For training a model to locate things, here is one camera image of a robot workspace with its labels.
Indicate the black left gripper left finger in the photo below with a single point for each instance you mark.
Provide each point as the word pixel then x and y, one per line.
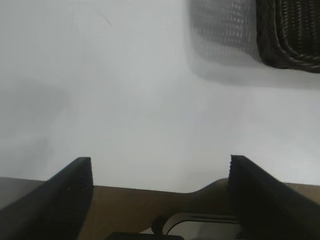
pixel 55 207

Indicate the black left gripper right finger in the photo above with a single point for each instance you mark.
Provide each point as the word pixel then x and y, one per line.
pixel 267 207

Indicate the dark brown wicker basket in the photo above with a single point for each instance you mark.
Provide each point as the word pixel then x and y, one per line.
pixel 287 30

